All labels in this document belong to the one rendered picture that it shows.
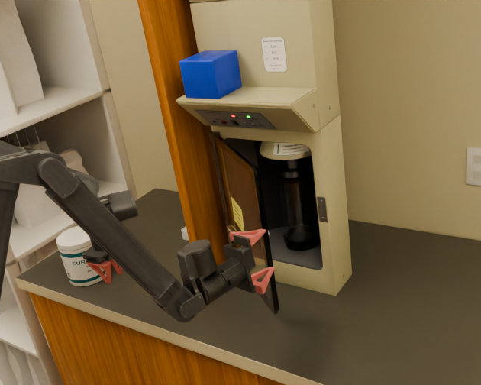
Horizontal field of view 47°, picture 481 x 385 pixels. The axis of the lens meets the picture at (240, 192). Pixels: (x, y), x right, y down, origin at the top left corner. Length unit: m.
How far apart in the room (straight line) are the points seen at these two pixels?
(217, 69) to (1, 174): 0.56
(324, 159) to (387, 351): 0.46
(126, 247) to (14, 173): 0.24
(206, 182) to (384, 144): 0.56
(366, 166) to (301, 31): 0.67
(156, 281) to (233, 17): 0.63
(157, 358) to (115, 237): 0.71
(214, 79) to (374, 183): 0.74
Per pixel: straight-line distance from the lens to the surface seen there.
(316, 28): 1.26
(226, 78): 1.31
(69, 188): 0.96
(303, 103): 1.22
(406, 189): 1.78
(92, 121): 2.49
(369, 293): 1.53
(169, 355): 1.63
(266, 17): 1.29
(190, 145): 1.49
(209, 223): 1.60
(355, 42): 1.69
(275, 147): 1.41
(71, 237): 1.77
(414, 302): 1.50
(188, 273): 1.12
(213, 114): 1.35
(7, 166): 0.95
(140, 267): 1.06
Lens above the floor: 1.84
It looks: 25 degrees down
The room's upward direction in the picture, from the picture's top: 9 degrees counter-clockwise
